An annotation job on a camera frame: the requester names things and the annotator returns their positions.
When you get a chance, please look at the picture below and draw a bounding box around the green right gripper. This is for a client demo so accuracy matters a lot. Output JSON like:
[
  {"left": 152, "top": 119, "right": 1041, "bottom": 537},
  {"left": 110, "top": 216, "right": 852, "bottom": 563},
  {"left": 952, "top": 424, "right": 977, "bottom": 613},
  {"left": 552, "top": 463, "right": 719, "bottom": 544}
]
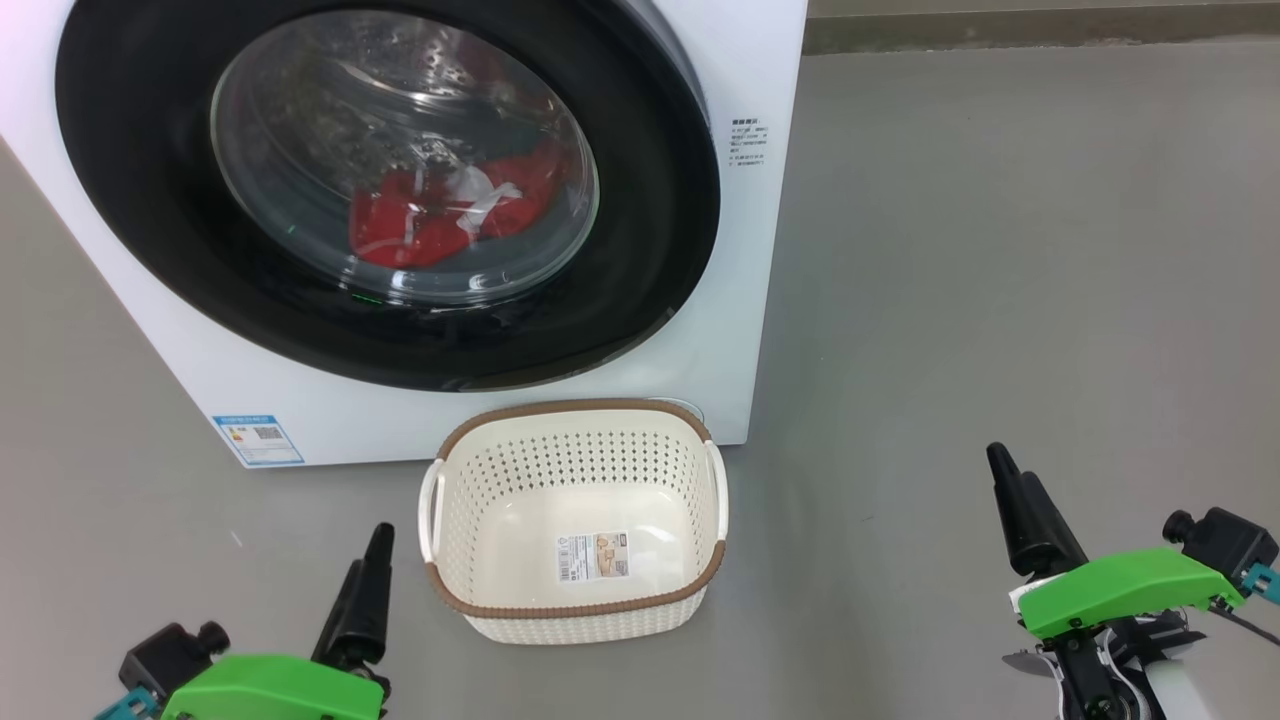
[{"left": 987, "top": 442, "right": 1246, "bottom": 720}]

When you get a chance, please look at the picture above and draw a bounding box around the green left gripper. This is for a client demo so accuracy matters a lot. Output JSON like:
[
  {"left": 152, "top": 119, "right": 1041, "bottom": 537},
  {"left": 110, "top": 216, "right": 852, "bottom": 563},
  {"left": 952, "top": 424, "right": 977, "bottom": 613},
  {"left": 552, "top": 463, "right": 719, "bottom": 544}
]
[{"left": 160, "top": 522, "right": 396, "bottom": 720}]

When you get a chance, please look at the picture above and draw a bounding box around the red and white garment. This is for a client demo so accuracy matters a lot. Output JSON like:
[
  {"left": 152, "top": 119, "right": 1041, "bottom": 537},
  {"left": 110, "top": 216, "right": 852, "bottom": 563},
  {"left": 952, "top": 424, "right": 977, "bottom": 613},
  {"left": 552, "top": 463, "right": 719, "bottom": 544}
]
[{"left": 348, "top": 140, "right": 571, "bottom": 269}]

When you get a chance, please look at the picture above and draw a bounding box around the black round glass washer door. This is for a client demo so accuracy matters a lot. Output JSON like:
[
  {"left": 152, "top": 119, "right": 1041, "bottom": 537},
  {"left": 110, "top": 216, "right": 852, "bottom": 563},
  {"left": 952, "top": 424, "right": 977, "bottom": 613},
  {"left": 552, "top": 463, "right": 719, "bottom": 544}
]
[{"left": 55, "top": 0, "right": 721, "bottom": 393}]

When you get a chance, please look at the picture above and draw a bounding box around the cream perforated basket brown rim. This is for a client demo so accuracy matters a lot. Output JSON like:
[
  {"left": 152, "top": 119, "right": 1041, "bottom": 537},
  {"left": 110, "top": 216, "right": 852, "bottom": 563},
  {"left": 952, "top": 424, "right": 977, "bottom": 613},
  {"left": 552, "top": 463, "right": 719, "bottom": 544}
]
[{"left": 418, "top": 398, "right": 729, "bottom": 646}]

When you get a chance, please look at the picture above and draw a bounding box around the printed label sticker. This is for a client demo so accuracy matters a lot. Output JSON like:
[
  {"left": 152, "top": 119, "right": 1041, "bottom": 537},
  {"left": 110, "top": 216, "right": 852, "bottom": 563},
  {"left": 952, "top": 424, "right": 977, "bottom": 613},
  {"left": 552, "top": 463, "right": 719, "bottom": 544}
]
[{"left": 556, "top": 531, "right": 631, "bottom": 584}]

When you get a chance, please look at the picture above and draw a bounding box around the white front-load washing machine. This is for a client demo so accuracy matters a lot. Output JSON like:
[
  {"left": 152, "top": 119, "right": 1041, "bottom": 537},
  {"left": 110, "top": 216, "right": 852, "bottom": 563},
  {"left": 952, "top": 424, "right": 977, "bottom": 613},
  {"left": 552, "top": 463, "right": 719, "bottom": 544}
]
[{"left": 0, "top": 0, "right": 809, "bottom": 469}]

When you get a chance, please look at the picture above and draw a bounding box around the stainless steel washer drum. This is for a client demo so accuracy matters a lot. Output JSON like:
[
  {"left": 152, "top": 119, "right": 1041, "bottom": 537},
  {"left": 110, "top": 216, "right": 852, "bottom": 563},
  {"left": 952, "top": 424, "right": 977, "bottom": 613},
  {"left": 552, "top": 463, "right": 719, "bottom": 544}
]
[{"left": 212, "top": 10, "right": 599, "bottom": 303}]

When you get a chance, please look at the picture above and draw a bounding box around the blue energy label sticker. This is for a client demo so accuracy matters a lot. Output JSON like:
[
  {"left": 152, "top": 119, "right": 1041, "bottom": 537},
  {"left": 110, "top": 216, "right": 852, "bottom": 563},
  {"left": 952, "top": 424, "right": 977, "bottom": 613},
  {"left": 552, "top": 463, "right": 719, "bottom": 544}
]
[{"left": 212, "top": 414, "right": 305, "bottom": 468}]

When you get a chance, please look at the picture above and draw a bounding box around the small printed text sticker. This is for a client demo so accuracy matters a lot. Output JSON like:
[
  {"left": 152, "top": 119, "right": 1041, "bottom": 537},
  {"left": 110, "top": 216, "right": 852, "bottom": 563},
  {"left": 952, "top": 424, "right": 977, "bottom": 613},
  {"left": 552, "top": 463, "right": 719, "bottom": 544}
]
[{"left": 730, "top": 115, "right": 771, "bottom": 167}]

